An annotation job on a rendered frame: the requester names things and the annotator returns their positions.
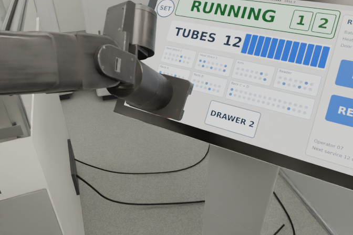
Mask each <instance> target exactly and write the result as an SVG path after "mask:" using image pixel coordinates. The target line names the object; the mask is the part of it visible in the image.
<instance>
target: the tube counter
mask: <svg viewBox="0 0 353 235"><path fill-rule="evenodd" d="M331 48H332V45H325V44H319V43H315V42H308V41H302V40H295V39H288V38H282V37H275V36H269V35H262V34H256V33H249V32H245V31H239V30H232V29H225V32H224V36H223V39H222V42H221V46H220V49H219V50H220V51H226V52H231V53H235V54H240V55H246V56H251V57H256V58H262V59H267V60H272V61H278V62H283V63H289V64H293V65H298V66H303V67H309V68H314V69H319V70H326V66H327V62H328V58H329V55H330V51H331Z"/></svg>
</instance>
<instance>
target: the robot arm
mask: <svg viewBox="0 0 353 235"><path fill-rule="evenodd" d="M156 29H157V13H156V11H155V10H154V9H152V8H151V7H148V6H145V5H141V4H136V3H134V2H132V1H126V2H123V3H120V4H117V5H114V6H111V7H109V8H108V9H107V13H106V19H105V25H104V29H103V34H102V35H97V34H89V33H81V32H75V33H72V34H66V33H57V32H52V31H8V30H0V96H3V95H9V96H13V95H23V94H39V93H45V94H50V93H64V92H76V91H85V90H93V89H102V88H106V89H107V90H108V92H109V93H110V94H112V95H113V96H115V97H118V98H121V99H124V100H125V101H126V104H128V105H129V106H131V107H134V108H137V109H140V110H143V111H146V112H149V113H152V114H155V115H158V116H162V117H164V118H167V119H174V120H177V121H180V120H182V118H183V114H184V106H185V103H186V100H187V97H188V96H189V95H191V93H192V90H193V84H192V83H191V82H190V81H189V80H185V79H182V78H178V77H174V76H170V75H167V74H162V73H158V72H156V71H155V70H153V69H152V68H150V67H149V66H147V65H146V64H145V63H143V62H142V61H141V60H145V59H147V58H150V57H152V56H154V53H155V38H156Z"/></svg>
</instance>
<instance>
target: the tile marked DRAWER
mask: <svg viewBox="0 0 353 235"><path fill-rule="evenodd" d="M261 115H262V112H257V111H254V110H250V109H246V108H242V107H239V106H235V105H231V104H228V103H224V102H220V101H216V100H212V99H211V100H210V104H209V107H208V110H207V113H206V117H205V120H204V124H205V125H209V126H212V127H215V128H218V129H222V130H225V131H228V132H232V133H235V134H238V135H242V136H246V137H249V138H252V139H255V135H256V132H257V128H258V125H259V121H260V119H261Z"/></svg>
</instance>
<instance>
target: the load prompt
mask: <svg viewBox="0 0 353 235"><path fill-rule="evenodd" d="M341 12H342V11H341V10H334V9H325V8H316V7H307V6H298V5H289V4H280V3H271V2H262V1H253V0H179V1H178V4H177V7H176V10H175V13H174V16H181V17H187V18H194V19H201V20H208V21H212V22H219V23H226V24H232V25H240V26H246V27H253V28H260V29H267V30H273V31H280V32H285V33H291V34H298V35H305V36H312V37H318V38H325V39H332V40H334V37H335V34H336V30H337V27H338V23H339V19H340V16H341Z"/></svg>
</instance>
